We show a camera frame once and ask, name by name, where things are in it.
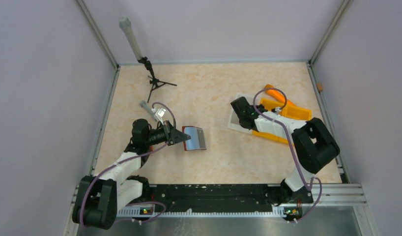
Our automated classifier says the red card holder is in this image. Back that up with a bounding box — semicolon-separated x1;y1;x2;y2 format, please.
182;126;207;151

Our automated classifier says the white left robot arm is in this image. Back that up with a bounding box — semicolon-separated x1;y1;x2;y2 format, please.
72;118;191;230

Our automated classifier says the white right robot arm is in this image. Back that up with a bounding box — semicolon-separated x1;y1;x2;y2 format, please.
231;96;340;202

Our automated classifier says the white plastic bin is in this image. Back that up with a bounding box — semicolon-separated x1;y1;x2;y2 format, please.
228;92;255;135

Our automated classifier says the orange plastic cylinder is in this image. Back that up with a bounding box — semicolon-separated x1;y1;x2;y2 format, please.
264;84;296;106

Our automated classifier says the grey toy block bar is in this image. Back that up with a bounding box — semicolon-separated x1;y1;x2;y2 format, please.
139;100;159;121

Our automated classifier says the yellow plastic double bin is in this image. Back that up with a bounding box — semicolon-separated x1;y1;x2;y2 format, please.
250;98;312;144

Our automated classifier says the black mini tripod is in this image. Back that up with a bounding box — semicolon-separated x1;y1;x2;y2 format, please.
138;57;177;103

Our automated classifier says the grey tube on tripod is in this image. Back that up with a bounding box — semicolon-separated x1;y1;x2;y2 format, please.
118;16;143;62

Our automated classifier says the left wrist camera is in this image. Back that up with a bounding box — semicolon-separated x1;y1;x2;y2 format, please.
152;107;167;123

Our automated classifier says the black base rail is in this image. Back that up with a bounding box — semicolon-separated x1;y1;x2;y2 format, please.
132;184;314;213

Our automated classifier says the small brown wall knob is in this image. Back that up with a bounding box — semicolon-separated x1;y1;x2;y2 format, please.
316;83;323;92

